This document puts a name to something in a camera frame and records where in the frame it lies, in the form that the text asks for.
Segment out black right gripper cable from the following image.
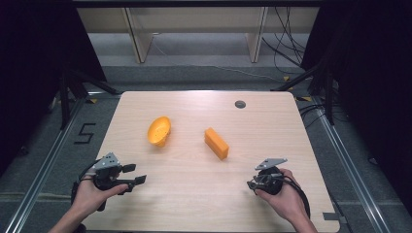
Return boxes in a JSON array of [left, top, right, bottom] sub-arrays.
[[282, 175, 312, 219]]

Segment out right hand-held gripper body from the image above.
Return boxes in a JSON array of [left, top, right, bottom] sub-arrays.
[[255, 157, 289, 196]]

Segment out beige desk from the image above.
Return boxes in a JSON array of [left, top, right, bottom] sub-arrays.
[[72, 0, 325, 64]]

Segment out black metal stand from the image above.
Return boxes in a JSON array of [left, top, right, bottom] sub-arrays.
[[57, 68, 121, 131], [271, 59, 337, 126]]

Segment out orange rectangular block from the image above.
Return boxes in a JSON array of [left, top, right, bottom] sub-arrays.
[[204, 126, 230, 161]]

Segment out aluminium floor rail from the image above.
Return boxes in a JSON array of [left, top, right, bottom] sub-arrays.
[[292, 96, 395, 233], [3, 91, 124, 233]]

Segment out black floor cables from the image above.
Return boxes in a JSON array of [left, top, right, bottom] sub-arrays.
[[297, 102, 328, 129]]

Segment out bundle of black hanging cables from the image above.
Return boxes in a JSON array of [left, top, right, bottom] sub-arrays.
[[261, 6, 308, 76]]

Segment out person's left hand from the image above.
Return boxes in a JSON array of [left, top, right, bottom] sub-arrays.
[[69, 179, 129, 217]]

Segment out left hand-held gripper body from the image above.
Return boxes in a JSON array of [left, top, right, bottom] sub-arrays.
[[92, 151, 130, 196]]

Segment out dark curtain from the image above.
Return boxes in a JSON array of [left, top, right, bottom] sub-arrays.
[[300, 0, 412, 208], [0, 0, 109, 178]]

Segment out person's right hand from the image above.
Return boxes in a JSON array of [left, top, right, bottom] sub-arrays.
[[256, 168, 309, 224]]

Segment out orange perforated bowl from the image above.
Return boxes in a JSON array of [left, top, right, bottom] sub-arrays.
[[147, 116, 172, 148]]

